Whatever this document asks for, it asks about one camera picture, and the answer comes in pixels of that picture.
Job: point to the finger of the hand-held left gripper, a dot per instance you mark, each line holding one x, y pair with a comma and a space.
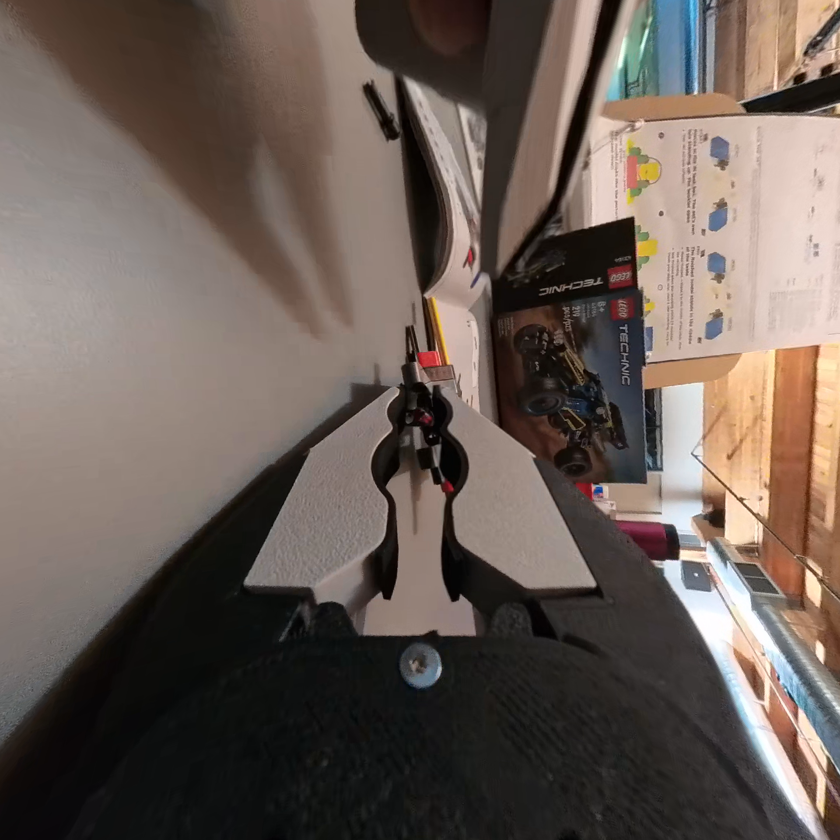
525, 131

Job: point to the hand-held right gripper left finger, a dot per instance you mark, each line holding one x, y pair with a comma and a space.
321, 525

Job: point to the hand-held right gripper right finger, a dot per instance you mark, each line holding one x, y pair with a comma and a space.
518, 525

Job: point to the black lego pin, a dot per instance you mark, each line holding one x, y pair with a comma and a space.
382, 110

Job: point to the small lego assembly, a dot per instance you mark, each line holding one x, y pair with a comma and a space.
423, 394

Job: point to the toy car set box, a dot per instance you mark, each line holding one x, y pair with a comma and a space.
577, 367

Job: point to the person's left hand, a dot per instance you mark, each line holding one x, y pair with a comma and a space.
453, 26

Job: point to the open instruction booklet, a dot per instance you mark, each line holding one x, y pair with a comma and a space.
453, 216

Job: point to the dark red tumbler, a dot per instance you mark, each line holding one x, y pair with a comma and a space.
649, 539

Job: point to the instruction poster on cardboard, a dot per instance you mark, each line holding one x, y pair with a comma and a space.
735, 236

